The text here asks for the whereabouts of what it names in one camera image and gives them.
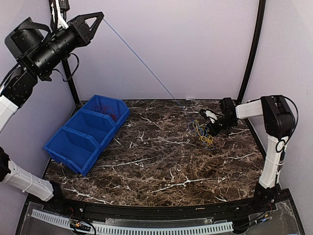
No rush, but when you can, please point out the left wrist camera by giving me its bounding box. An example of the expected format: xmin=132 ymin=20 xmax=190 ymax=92
xmin=49 ymin=0 xmax=70 ymax=31

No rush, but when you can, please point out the blue cable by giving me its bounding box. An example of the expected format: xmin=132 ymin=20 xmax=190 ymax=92
xmin=102 ymin=18 xmax=203 ymax=138
xmin=193 ymin=122 xmax=216 ymax=150

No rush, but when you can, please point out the blue cable in pile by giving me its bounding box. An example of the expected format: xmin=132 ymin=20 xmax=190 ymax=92
xmin=193 ymin=122 xmax=216 ymax=150

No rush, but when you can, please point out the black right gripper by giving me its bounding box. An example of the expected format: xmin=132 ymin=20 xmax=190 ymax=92
xmin=204 ymin=116 xmax=238 ymax=137

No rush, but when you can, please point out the white slotted cable duct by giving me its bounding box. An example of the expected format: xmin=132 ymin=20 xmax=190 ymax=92
xmin=31 ymin=209 xmax=233 ymax=235

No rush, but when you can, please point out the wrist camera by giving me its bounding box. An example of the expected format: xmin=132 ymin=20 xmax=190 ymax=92
xmin=49 ymin=0 xmax=70 ymax=31
xmin=219 ymin=97 xmax=235 ymax=116

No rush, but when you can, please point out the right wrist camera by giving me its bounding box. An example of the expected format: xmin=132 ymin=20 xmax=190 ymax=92
xmin=219 ymin=97 xmax=235 ymax=116

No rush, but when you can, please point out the blue three-compartment plastic bin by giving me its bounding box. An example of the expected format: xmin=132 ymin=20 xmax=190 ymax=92
xmin=45 ymin=95 xmax=130 ymax=176

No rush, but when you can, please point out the black enclosure frame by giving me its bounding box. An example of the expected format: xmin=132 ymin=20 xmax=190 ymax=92
xmin=67 ymin=0 xmax=259 ymax=100

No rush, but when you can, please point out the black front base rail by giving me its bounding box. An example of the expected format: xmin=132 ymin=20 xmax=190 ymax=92
xmin=48 ymin=186 xmax=289 ymax=226

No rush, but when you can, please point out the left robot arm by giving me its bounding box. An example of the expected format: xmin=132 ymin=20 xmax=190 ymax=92
xmin=0 ymin=12 xmax=104 ymax=213

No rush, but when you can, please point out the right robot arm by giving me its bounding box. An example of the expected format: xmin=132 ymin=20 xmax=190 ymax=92
xmin=199 ymin=95 xmax=299 ymax=189

